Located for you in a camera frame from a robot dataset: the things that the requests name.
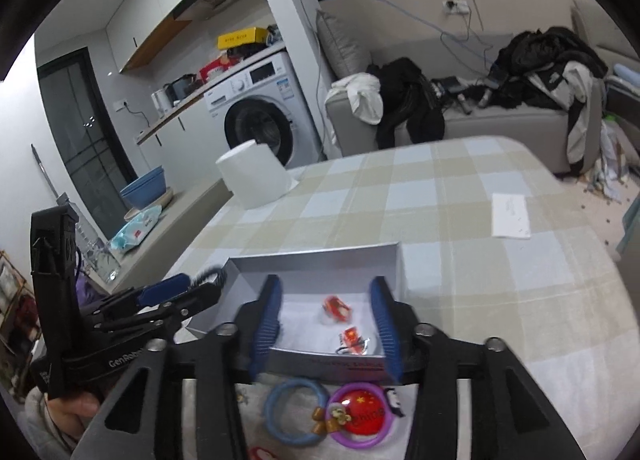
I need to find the red hair clip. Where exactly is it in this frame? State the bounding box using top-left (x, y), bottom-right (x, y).
top-left (322, 295), bottom-right (352, 324)

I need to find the red white small charm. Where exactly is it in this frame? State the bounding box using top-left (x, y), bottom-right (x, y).
top-left (335, 327), bottom-right (375, 356)

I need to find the light blue bangle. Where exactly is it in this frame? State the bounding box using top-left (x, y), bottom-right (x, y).
top-left (262, 378), bottom-right (329, 448)

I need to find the purple bangle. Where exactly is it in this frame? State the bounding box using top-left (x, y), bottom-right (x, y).
top-left (324, 382), bottom-right (396, 450)

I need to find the red China badge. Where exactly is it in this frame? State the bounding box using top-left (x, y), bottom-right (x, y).
top-left (335, 388), bottom-right (386, 436)

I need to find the person's left hand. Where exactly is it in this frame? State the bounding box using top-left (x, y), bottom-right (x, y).
top-left (46, 393), bottom-right (101, 437)

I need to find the grey cardboard box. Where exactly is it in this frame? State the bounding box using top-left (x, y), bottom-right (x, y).
top-left (188, 243), bottom-right (405, 385)

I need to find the wet wipes pack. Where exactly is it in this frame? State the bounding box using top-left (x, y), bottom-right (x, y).
top-left (110, 206), bottom-right (163, 253)

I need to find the clear water bottle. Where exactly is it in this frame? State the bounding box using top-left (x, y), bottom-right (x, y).
top-left (70, 202), bottom-right (120, 284)

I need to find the beige side bench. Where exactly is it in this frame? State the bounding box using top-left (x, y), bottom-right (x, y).
top-left (91, 180), bottom-right (232, 294)

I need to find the blue plastic basin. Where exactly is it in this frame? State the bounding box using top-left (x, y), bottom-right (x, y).
top-left (119, 166), bottom-right (167, 210)

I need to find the checked tablecloth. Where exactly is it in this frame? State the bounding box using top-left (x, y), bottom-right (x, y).
top-left (172, 137), bottom-right (639, 459)

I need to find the white paper roll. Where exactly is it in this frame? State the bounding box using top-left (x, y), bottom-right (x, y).
top-left (216, 139), bottom-right (298, 210)

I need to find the white paper slip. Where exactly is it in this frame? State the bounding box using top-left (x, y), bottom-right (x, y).
top-left (491, 194), bottom-right (532, 239)

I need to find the white kettle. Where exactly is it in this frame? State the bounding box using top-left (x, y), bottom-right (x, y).
top-left (151, 88), bottom-right (172, 116)

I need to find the black garment on sofa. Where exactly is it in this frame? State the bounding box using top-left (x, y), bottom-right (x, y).
top-left (367, 57), bottom-right (445, 150)

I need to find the white washing machine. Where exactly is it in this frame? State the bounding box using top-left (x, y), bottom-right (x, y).
top-left (204, 50), bottom-right (324, 168)

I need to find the white garment on sofa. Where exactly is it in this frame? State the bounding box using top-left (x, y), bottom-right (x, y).
top-left (324, 72), bottom-right (384, 126)

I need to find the grey sofa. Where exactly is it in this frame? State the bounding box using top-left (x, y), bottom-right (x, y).
top-left (324, 32), bottom-right (609, 176)

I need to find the pile of dark jackets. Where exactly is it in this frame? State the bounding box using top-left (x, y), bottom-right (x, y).
top-left (487, 27), bottom-right (608, 109)

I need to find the grey pillow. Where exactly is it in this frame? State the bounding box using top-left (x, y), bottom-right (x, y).
top-left (316, 9), bottom-right (372, 79)

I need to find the yellow box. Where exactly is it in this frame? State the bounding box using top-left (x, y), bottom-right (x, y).
top-left (217, 27), bottom-right (269, 50)

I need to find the wall power outlet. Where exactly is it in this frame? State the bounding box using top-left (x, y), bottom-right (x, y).
top-left (442, 0), bottom-right (471, 16)

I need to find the blue cable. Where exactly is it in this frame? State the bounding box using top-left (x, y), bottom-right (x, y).
top-left (278, 0), bottom-right (497, 77)

